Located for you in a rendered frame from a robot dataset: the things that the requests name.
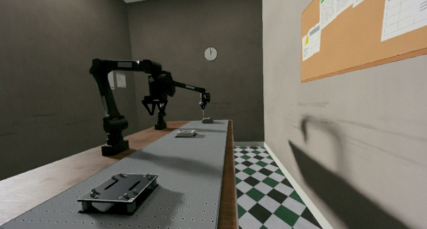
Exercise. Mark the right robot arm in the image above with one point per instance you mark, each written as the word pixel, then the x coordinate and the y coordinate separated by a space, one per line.
pixel 158 77

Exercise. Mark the white grid rack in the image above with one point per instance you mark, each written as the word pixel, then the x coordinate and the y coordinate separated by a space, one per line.
pixel 186 133

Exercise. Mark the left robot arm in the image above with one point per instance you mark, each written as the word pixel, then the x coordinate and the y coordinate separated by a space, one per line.
pixel 160 120

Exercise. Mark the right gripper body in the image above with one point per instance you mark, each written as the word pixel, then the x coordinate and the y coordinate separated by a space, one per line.
pixel 150 97

